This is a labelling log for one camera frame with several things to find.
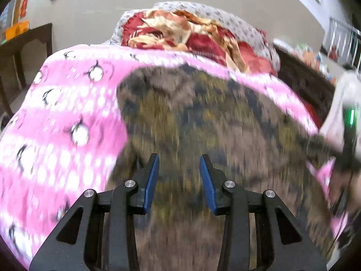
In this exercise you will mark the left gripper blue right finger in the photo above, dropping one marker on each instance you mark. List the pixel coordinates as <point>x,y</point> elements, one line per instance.
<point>281,243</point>

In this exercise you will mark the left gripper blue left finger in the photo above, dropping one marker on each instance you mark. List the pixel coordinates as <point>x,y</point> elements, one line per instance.
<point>97,232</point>

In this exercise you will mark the dark floral patterned garment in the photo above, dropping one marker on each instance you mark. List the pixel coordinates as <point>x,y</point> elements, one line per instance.
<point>181,113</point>

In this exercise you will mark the white ornate chair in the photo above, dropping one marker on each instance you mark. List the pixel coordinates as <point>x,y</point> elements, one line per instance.
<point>347,92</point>

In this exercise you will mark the dark carved wooden headboard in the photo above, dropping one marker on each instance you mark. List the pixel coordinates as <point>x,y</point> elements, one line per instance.
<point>308,84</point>

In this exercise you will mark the pink penguin bed cover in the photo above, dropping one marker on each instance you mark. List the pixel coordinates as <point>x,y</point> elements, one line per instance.
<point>68,133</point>

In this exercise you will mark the clutter on headboard shelf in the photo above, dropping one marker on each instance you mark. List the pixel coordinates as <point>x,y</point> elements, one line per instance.
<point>308,57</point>

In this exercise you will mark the metal stair railing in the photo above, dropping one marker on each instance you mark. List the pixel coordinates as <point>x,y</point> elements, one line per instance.
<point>342,44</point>

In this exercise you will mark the grey floral pillow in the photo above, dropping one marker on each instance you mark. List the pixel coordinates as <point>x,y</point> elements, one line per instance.
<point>243,31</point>

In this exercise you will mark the dark wooden side table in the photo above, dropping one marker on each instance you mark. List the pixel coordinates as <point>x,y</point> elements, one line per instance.
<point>12,49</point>

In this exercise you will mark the orange box on table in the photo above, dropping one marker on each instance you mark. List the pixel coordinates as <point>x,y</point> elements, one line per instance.
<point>16,30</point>

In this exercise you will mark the red orange floral blanket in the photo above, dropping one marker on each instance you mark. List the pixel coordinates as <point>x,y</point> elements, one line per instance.
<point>182,31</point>

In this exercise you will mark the red paper wall decoration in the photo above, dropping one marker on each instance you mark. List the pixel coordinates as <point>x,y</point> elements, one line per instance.
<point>23,8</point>

